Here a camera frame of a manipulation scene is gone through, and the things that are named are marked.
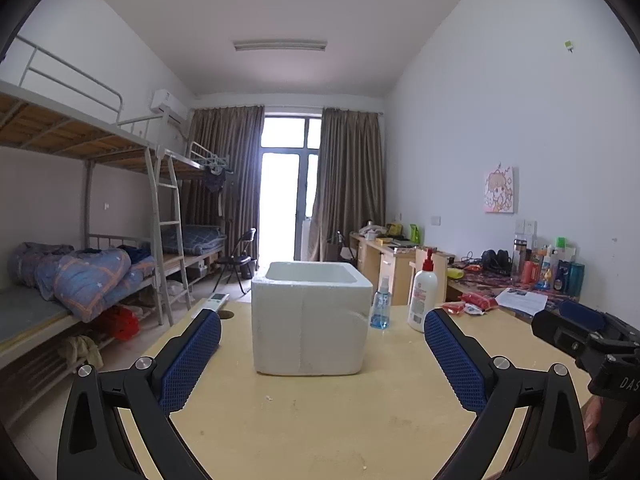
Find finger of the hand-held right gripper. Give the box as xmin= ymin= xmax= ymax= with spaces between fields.
xmin=531 ymin=309 xmax=622 ymax=372
xmin=558 ymin=299 xmax=640 ymax=347

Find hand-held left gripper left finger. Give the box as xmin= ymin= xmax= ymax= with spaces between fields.
xmin=56 ymin=308 xmax=222 ymax=480

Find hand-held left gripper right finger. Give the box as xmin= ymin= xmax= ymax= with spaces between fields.
xmin=424 ymin=307 xmax=592 ymax=480

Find white foam box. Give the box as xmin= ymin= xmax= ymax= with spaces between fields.
xmin=251 ymin=261 xmax=375 ymax=376

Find person's right hand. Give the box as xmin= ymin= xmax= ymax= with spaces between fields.
xmin=582 ymin=396 xmax=606 ymax=460

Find cluster of toiletry bottles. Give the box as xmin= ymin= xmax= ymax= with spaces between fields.
xmin=510 ymin=236 xmax=587 ymax=297

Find printed paper sheet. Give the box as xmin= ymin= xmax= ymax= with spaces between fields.
xmin=495 ymin=287 xmax=549 ymax=317

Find red snack packet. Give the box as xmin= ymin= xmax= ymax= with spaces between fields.
xmin=462 ymin=292 xmax=498 ymax=311

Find white lotion bottle red pump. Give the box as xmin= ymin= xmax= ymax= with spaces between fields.
xmin=407 ymin=248 xmax=440 ymax=333

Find red plastic bag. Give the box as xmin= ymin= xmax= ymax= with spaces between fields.
xmin=102 ymin=305 xmax=140 ymax=341

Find printed desk mat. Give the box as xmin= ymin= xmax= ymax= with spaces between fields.
xmin=450 ymin=260 xmax=581 ymax=311

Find clear blue spray bottle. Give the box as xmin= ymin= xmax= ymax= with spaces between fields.
xmin=370 ymin=276 xmax=391 ymax=331

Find grey metal bunk bed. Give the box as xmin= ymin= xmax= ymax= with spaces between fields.
xmin=0 ymin=35 xmax=191 ymax=431
xmin=157 ymin=140 xmax=233 ymax=286

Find black headphones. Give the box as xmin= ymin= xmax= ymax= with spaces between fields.
xmin=480 ymin=249 xmax=512 ymax=275

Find black folding chair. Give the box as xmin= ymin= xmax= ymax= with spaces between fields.
xmin=215 ymin=228 xmax=257 ymax=293

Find dark blue garment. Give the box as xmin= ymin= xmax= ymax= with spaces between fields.
xmin=117 ymin=244 xmax=156 ymax=276

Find wooden desk with drawers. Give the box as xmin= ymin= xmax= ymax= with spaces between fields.
xmin=349 ymin=232 xmax=456 ymax=306

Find beige cloth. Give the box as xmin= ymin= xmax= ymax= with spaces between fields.
xmin=59 ymin=335 xmax=103 ymax=368

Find folded blue plaid blanket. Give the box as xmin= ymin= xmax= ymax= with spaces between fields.
xmin=160 ymin=224 xmax=227 ymax=256

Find blue plaid quilt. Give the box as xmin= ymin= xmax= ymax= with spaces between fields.
xmin=10 ymin=242 xmax=132 ymax=323

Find grey metal ladder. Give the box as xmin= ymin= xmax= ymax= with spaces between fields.
xmin=145 ymin=147 xmax=193 ymax=326

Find glass balcony door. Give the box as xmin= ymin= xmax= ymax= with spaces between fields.
xmin=259 ymin=116 xmax=322 ymax=262

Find brown curtain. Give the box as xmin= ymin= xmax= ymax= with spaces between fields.
xmin=307 ymin=106 xmax=386 ymax=263
xmin=187 ymin=105 xmax=265 ymax=261

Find white air conditioner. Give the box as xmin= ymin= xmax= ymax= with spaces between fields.
xmin=150 ymin=89 xmax=188 ymax=125

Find ceiling tube light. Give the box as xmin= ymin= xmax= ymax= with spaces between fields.
xmin=232 ymin=39 xmax=328 ymax=52

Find wall poster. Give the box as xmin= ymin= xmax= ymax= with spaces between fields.
xmin=483 ymin=162 xmax=516 ymax=214

